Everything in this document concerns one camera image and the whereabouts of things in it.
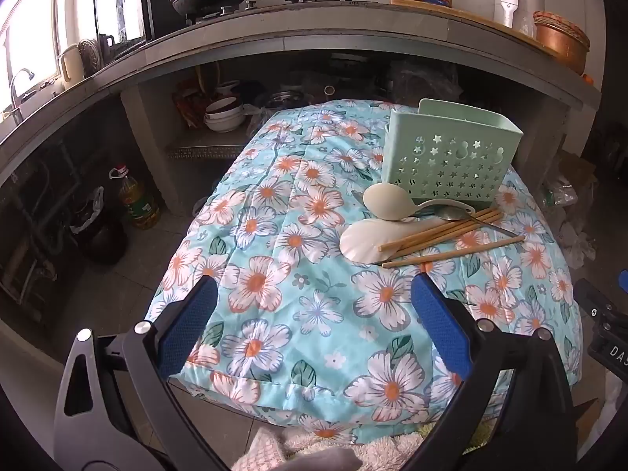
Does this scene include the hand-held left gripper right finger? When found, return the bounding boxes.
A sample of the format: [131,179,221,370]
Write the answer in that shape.
[400,272,590,471]

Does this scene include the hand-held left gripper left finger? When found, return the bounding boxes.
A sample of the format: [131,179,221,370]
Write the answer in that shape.
[53,275,231,471]

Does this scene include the wooden chopstick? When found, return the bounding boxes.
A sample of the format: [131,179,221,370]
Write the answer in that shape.
[391,216,503,260]
[378,207,494,252]
[381,235,526,269]
[387,211,502,255]
[392,221,501,262]

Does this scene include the metal spoon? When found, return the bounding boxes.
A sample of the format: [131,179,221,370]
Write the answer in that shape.
[436,206,520,237]

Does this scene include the white ceramic spoon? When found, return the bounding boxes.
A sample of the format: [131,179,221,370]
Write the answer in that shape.
[341,219,418,263]

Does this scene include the white round rice spoon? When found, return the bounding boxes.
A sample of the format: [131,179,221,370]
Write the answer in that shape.
[362,183,476,221]

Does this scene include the green plastic utensil holder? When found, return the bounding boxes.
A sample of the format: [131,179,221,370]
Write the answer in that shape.
[380,98,523,207]

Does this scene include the white bag with red print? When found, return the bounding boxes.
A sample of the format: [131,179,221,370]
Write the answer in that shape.
[559,221,597,268]

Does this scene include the silver green plastic bag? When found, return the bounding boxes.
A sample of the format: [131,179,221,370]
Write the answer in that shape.
[540,177,580,207]

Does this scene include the brown cardboard box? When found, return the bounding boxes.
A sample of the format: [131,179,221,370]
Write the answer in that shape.
[559,150,606,192]

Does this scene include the black bin with bag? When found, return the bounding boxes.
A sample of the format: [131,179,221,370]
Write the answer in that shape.
[69,186,128,263]

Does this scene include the floral blue blanket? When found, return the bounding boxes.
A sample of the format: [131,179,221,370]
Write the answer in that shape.
[147,98,584,445]

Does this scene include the cooking oil bottle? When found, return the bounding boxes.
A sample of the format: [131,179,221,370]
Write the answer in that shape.
[109,164,160,230]

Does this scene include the pink checked garment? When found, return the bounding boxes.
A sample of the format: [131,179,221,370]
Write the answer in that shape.
[230,427,290,471]

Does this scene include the white fluffy towel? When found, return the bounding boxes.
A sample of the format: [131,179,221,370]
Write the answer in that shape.
[282,429,427,471]

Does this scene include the perforated metal shelf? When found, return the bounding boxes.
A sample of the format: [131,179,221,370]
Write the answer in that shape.
[167,143,246,159]

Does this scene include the grey drain pipes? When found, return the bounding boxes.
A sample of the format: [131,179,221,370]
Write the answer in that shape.
[0,147,64,295]

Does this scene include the stack of white bowls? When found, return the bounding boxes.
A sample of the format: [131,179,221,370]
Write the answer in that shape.
[203,97,246,133]

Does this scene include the red packaged goods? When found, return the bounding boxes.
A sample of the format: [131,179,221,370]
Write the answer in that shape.
[172,91,207,128]

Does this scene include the copper coloured pot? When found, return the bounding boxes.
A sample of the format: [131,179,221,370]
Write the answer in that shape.
[535,22,590,75]

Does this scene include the crumpled clear plastic bag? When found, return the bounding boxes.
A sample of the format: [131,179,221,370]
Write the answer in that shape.
[387,61,462,104]

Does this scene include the metal pot under counter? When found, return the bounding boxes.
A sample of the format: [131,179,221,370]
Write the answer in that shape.
[267,89,315,109]

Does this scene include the woven basket tray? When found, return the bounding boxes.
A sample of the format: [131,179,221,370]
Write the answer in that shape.
[532,10,591,50]

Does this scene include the cream thermos mug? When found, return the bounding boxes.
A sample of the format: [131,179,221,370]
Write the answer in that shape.
[58,43,86,90]

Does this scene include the black mug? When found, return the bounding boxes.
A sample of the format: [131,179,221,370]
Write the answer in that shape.
[98,33,119,62]

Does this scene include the metal sink faucet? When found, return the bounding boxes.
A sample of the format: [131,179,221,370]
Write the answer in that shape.
[9,69,36,126]

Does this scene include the white kitchen appliance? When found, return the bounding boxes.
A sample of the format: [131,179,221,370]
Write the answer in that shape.
[493,0,546,30]

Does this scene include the long wooden cutting board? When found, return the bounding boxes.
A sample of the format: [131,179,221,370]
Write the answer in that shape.
[390,0,540,40]

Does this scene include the concrete kitchen counter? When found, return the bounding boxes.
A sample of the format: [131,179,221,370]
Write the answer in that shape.
[0,0,604,187]

